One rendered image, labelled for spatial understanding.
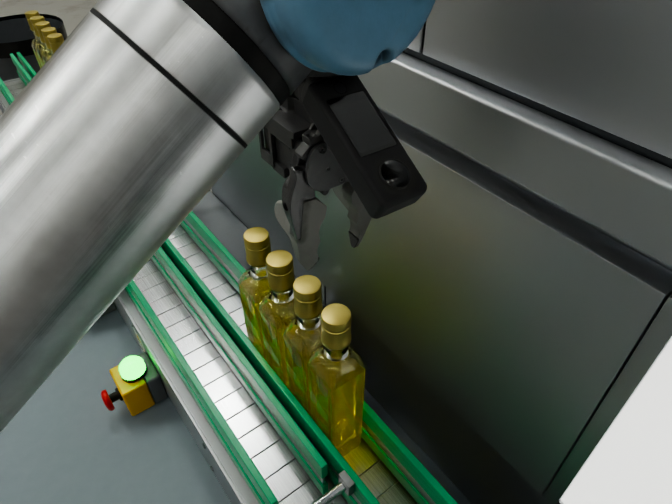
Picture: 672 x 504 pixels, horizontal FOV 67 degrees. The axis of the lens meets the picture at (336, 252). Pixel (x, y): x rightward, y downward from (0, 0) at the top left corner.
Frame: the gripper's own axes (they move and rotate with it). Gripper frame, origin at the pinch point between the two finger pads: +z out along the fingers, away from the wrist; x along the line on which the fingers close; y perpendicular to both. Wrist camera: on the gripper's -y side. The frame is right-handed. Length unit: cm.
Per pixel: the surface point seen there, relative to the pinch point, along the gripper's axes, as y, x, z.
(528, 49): -6.1, -14.9, -18.6
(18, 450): 36, 41, 50
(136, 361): 34, 19, 40
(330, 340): -1.0, 1.5, 11.9
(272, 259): 11.8, 1.1, 9.2
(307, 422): 0.5, 4.3, 28.9
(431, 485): -15.4, -3.2, 29.0
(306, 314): 4.4, 1.2, 12.6
